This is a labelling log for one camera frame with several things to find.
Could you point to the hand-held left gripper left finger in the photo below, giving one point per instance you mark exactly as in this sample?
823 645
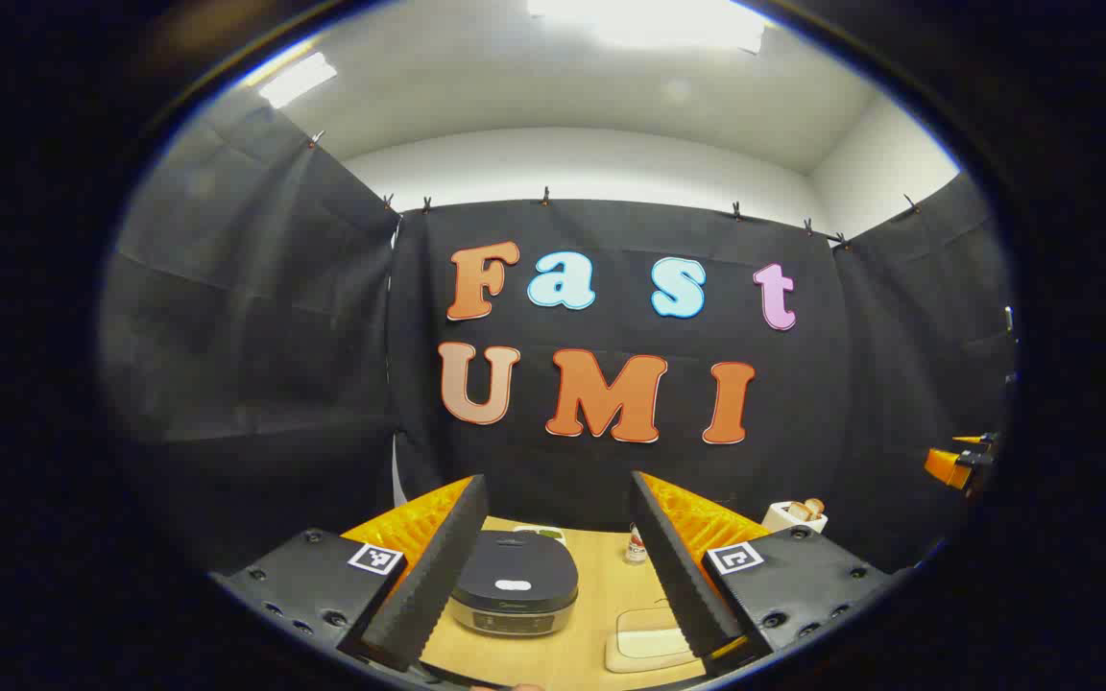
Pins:
438 585

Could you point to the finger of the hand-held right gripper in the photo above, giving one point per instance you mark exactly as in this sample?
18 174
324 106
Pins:
947 467

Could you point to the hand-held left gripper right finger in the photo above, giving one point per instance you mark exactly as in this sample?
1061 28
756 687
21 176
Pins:
683 576

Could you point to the dark grey rice cooker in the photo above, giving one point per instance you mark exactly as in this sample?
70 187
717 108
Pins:
515 566

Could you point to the small clear drink bottle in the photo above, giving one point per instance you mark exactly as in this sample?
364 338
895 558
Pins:
637 549

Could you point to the white toaster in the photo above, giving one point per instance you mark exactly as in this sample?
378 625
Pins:
783 520

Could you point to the white divided condiment dish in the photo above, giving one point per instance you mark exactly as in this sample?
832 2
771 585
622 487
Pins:
543 533

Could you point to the ceiling light panel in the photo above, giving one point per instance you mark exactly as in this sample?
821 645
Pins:
649 19
296 80

